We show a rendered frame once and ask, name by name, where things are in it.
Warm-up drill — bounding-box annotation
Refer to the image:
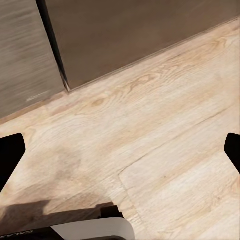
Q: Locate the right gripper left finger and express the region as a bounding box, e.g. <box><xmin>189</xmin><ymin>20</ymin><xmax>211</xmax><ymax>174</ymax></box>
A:
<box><xmin>0</xmin><ymin>133</ymin><xmax>26</xmax><ymax>193</ymax></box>

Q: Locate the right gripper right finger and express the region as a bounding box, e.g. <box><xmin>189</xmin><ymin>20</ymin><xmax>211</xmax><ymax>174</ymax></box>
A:
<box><xmin>224</xmin><ymin>133</ymin><xmax>240</xmax><ymax>173</ymax></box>

